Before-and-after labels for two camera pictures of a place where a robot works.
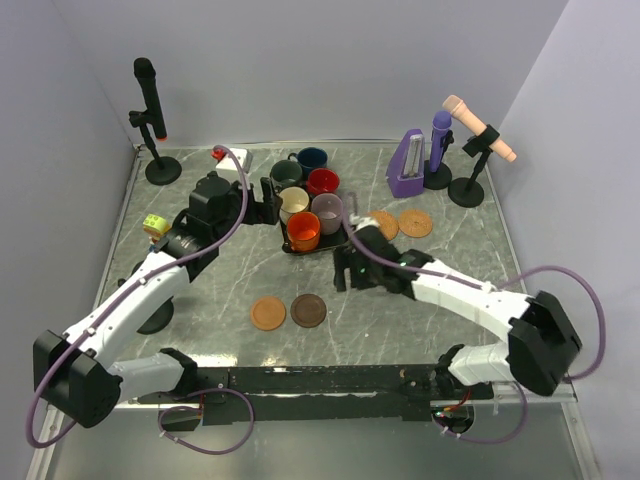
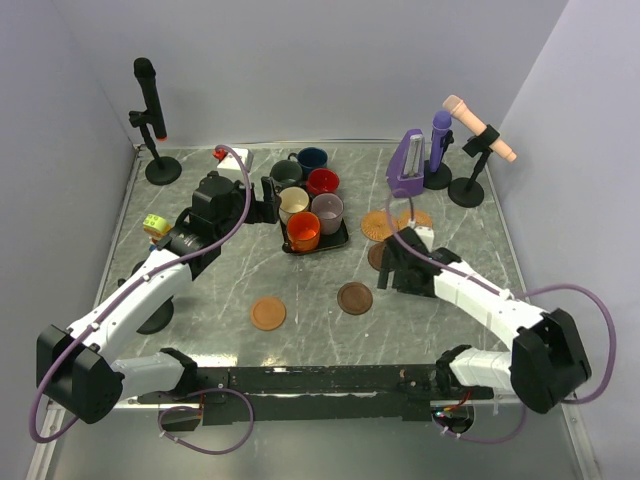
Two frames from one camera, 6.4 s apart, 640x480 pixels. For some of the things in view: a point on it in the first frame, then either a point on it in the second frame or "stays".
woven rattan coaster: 415,223 stays
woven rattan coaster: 387,223 stays
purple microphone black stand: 442,178 stays
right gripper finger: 345,254 → 392,252
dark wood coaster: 308,310 → 355,298
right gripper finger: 339,278 → 382,278
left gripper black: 266,212 stays
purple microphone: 441,123 stays
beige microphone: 461,112 stays
